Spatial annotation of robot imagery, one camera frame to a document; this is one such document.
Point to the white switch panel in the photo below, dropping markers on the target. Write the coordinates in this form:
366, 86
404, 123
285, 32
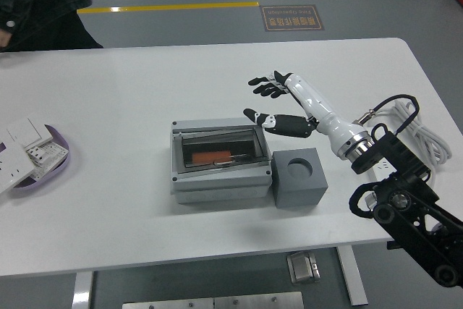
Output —
27, 130

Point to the person's hand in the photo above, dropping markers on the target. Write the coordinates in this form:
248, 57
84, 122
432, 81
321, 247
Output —
4, 38

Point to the large white socket panel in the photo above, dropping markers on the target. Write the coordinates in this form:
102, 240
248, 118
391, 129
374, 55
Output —
12, 164

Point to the grey box with clear lid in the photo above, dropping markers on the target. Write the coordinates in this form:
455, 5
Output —
217, 186

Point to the white table leg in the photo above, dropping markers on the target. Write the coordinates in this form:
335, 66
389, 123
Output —
82, 291
352, 276

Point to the orange cylinder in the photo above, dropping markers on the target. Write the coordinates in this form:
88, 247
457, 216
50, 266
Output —
211, 157

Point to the metal floor box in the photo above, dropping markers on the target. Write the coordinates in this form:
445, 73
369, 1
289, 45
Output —
303, 267

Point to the white perforated panel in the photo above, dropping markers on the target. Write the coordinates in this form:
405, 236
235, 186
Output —
54, 153

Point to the white power strip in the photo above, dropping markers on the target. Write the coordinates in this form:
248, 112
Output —
384, 171

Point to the small white socket module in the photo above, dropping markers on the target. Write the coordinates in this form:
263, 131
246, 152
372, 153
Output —
36, 153

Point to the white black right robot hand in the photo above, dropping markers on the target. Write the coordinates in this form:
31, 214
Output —
318, 110

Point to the grey cube with round hole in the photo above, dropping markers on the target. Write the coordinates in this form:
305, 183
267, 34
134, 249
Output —
300, 189

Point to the purple tray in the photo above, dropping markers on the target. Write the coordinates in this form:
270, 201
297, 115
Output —
59, 168

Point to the metal base plate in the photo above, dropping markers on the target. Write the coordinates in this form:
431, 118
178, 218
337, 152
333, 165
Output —
213, 301

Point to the yellow floor tape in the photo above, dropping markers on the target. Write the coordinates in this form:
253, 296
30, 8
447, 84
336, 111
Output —
173, 7

